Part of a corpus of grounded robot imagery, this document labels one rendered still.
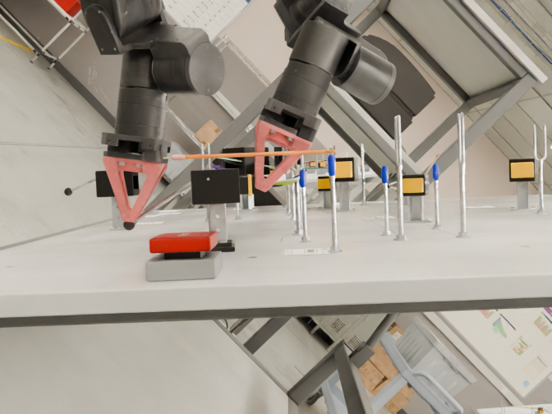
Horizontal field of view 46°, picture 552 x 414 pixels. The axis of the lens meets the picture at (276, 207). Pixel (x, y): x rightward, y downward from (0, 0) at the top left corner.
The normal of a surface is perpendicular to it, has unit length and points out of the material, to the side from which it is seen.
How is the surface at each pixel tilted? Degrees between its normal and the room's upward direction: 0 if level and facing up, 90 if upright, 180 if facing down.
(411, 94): 90
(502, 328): 89
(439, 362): 95
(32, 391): 0
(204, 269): 90
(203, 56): 59
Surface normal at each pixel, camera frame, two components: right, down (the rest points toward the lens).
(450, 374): -0.03, 0.18
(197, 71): 0.80, 0.13
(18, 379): 0.72, -0.69
